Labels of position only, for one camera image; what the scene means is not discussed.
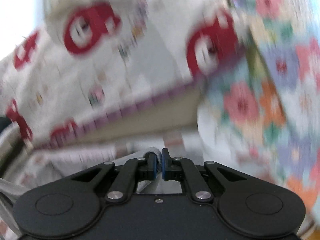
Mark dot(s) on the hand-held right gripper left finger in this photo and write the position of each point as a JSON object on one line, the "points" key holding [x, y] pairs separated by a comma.
{"points": [[153, 166]]}

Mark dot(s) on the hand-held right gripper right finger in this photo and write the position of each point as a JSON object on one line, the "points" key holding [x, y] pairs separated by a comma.
{"points": [[165, 165]]}

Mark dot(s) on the checked bed sheet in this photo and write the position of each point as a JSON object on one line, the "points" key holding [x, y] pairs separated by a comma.
{"points": [[172, 140]]}

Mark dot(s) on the white quilt with red print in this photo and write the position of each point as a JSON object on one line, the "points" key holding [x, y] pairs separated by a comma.
{"points": [[87, 67]]}

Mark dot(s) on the floral quilt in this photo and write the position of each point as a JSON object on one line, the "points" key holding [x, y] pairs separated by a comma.
{"points": [[275, 80]]}

